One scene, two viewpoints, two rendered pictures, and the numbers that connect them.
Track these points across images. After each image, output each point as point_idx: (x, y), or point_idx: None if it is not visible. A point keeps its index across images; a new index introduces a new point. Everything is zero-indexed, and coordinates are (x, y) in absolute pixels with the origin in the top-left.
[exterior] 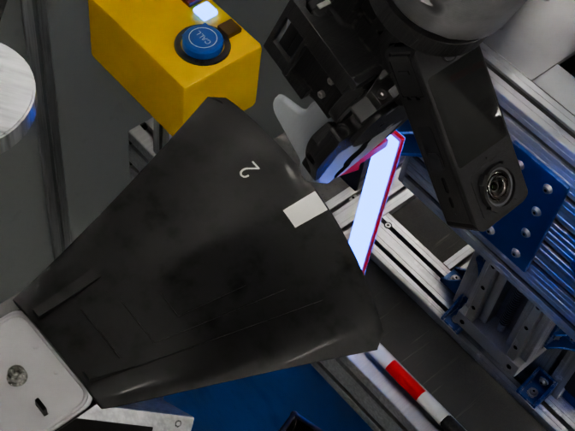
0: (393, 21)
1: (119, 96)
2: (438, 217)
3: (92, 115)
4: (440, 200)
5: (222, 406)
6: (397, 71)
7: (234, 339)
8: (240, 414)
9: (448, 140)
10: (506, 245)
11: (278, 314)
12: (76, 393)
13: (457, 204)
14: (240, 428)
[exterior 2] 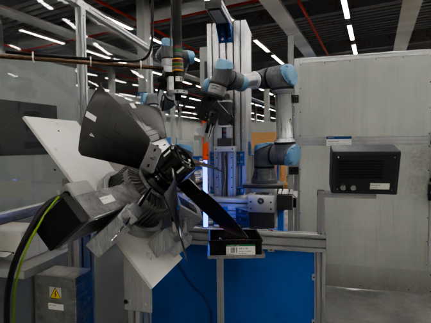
0: (213, 95)
1: (105, 279)
2: None
3: (100, 285)
4: (226, 119)
5: (177, 312)
6: (215, 105)
7: (205, 165)
8: (184, 306)
9: (224, 109)
10: None
11: (208, 165)
12: None
13: (229, 117)
14: (185, 314)
